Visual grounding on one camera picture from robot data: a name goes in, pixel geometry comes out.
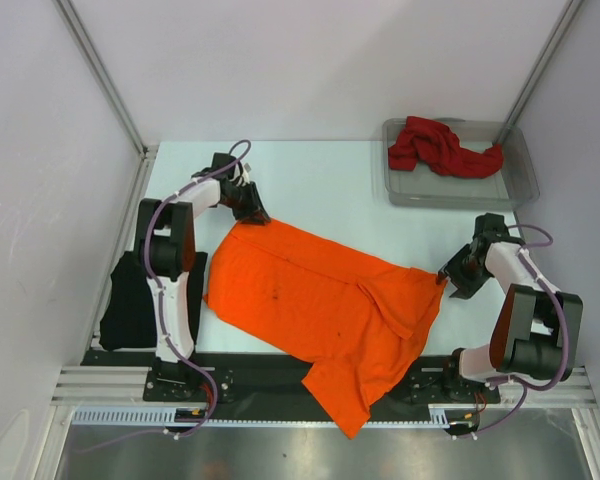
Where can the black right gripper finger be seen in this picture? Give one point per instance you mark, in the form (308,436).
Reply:
(465,291)
(450,272)

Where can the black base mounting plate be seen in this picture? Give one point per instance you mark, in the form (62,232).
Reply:
(269,387)

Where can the red t-shirt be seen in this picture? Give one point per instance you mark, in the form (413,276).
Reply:
(429,142)

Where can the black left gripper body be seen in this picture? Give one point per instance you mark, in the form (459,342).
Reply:
(242,199)

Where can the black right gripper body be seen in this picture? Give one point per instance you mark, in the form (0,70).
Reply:
(465,270)

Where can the folded black t-shirt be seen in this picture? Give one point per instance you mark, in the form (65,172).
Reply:
(128,321)

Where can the clear plastic bin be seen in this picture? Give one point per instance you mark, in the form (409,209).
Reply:
(512,187)

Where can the orange t-shirt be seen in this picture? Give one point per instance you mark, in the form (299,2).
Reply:
(358,320)

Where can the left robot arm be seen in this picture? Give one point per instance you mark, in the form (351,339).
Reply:
(165,243)

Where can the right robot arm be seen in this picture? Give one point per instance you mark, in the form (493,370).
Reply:
(534,340)

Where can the left aluminium corner post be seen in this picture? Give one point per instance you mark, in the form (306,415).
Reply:
(78,31)

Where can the right aluminium corner post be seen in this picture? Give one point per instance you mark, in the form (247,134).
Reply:
(558,34)

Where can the aluminium corner post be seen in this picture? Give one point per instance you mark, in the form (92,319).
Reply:
(558,34)
(78,31)

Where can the white slotted cable duct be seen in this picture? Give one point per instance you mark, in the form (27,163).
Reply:
(174,417)

